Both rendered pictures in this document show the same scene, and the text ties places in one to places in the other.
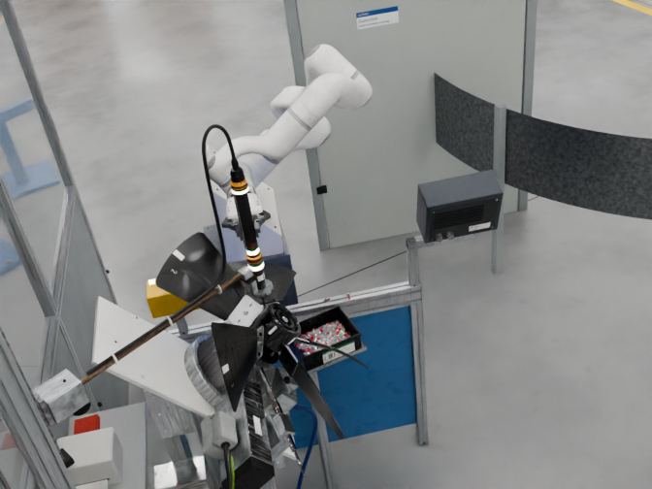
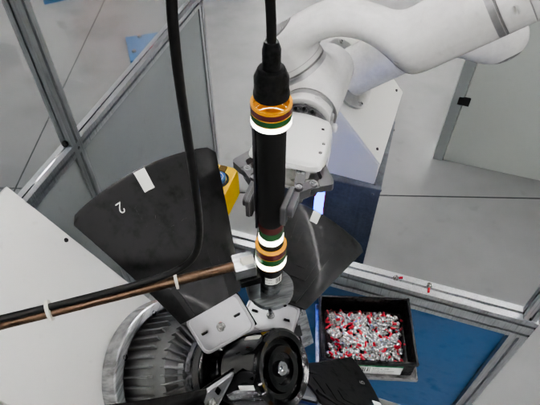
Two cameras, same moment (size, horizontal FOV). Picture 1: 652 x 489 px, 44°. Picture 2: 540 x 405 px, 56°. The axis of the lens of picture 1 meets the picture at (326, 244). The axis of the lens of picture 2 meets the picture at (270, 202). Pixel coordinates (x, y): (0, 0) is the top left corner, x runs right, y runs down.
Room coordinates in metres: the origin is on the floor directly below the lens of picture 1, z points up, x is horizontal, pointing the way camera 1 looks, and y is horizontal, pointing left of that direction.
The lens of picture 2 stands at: (1.39, 0.03, 1.96)
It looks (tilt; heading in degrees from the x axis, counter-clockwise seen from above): 49 degrees down; 24
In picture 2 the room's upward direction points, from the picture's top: straight up
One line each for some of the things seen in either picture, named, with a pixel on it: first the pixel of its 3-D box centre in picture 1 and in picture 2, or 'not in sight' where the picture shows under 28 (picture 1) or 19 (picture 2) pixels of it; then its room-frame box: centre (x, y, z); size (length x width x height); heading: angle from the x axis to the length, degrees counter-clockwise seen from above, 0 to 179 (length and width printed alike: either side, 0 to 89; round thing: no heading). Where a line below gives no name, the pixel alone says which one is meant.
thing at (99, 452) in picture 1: (88, 465); not in sight; (1.52, 0.76, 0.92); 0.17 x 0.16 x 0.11; 96
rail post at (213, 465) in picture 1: (201, 422); not in sight; (2.10, 0.57, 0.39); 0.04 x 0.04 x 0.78; 6
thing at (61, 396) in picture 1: (59, 397); not in sight; (1.36, 0.68, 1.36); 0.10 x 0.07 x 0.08; 131
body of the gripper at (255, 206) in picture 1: (244, 210); (293, 146); (1.88, 0.21, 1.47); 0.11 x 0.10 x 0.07; 6
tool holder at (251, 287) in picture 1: (255, 277); (264, 275); (1.76, 0.21, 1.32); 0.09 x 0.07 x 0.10; 131
